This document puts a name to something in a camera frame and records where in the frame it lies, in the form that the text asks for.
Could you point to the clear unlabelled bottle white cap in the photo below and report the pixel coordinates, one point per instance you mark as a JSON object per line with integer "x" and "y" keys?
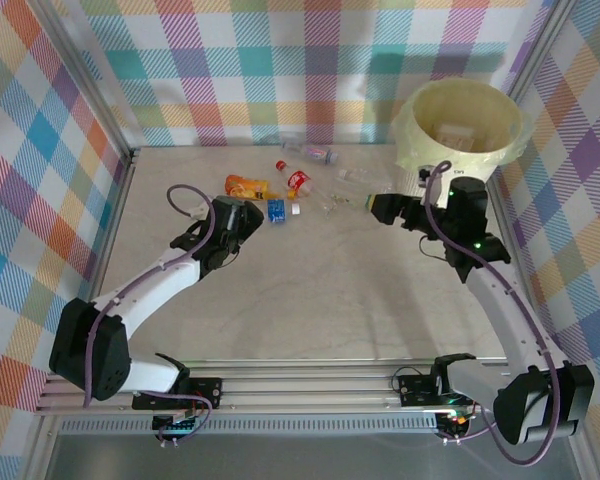
{"x": 355, "y": 176}

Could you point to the clear bottle green label capped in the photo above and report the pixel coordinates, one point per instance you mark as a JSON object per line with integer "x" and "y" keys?
{"x": 340, "y": 200}

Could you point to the orange yellow juice bottle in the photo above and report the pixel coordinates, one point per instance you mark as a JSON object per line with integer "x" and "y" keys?
{"x": 242, "y": 186}

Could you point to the clear bottle blue label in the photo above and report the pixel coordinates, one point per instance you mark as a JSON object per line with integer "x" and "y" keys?
{"x": 276, "y": 209}

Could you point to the clear bottle pink label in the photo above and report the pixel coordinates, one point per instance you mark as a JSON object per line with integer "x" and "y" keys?
{"x": 312, "y": 151}

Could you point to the red cola bottle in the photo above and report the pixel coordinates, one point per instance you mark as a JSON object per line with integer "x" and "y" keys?
{"x": 297, "y": 179}

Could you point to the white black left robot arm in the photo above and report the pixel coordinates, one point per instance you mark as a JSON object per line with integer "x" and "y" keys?
{"x": 145, "y": 290}

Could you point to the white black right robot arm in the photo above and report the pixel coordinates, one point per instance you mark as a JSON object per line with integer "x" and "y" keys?
{"x": 510, "y": 310}

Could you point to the white trash bin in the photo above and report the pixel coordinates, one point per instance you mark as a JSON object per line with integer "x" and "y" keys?
{"x": 410, "y": 150}

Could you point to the plaid backdrop cloth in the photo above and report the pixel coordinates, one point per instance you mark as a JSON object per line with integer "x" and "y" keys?
{"x": 580, "y": 150}
{"x": 280, "y": 75}
{"x": 25, "y": 175}

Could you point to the perforated metal strip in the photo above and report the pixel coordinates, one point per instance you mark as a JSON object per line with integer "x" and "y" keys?
{"x": 305, "y": 427}

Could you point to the grey metal sheet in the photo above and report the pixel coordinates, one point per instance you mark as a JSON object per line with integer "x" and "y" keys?
{"x": 305, "y": 460}

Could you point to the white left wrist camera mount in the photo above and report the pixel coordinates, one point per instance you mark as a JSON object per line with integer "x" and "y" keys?
{"x": 199, "y": 210}

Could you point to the aluminium table side rail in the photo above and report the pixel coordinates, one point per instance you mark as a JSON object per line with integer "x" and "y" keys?
{"x": 115, "y": 225}

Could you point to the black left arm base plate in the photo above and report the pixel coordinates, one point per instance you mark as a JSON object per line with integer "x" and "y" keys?
{"x": 205, "y": 387}

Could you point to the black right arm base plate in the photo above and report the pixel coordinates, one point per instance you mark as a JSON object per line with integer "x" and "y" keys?
{"x": 415, "y": 387}

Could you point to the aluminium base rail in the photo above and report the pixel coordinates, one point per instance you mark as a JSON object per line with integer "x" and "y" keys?
{"x": 305, "y": 390}

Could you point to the aluminium frame post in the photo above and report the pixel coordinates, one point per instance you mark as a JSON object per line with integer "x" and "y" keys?
{"x": 87, "y": 75}
{"x": 535, "y": 50}

